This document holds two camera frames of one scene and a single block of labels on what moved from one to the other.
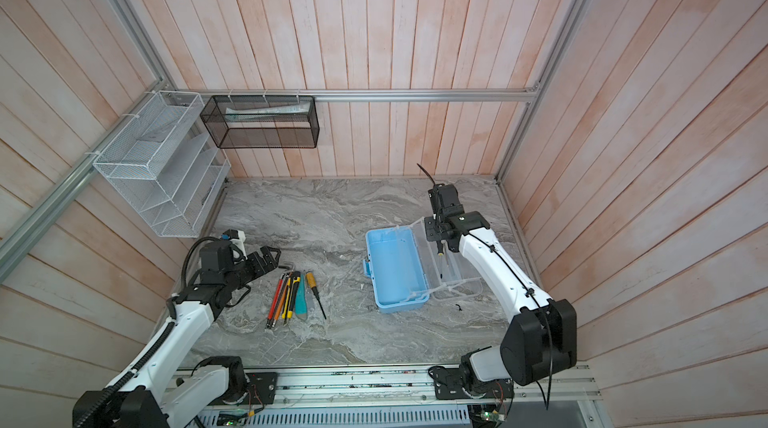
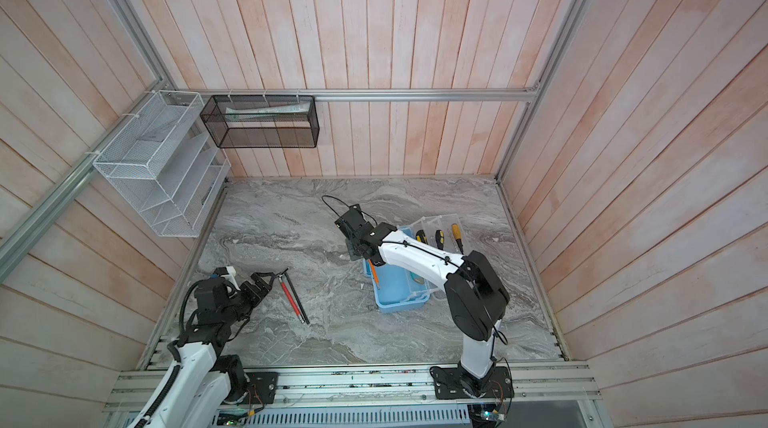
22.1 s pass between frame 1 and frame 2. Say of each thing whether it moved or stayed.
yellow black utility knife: moved
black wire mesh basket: stayed
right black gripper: moved
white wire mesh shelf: stayed
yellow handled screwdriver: moved
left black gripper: moved
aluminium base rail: stayed
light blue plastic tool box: stayed
